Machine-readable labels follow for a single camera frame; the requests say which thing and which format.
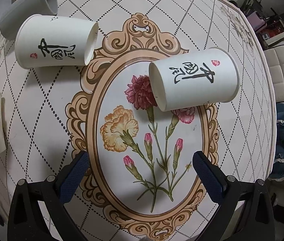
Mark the pink suitcase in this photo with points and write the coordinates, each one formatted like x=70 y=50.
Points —
x=257 y=22

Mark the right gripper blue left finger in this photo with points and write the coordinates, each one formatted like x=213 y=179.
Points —
x=72 y=175

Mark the grey ribbed cup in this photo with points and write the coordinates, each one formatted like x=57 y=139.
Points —
x=20 y=10

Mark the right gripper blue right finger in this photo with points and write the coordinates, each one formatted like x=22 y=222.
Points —
x=210 y=175

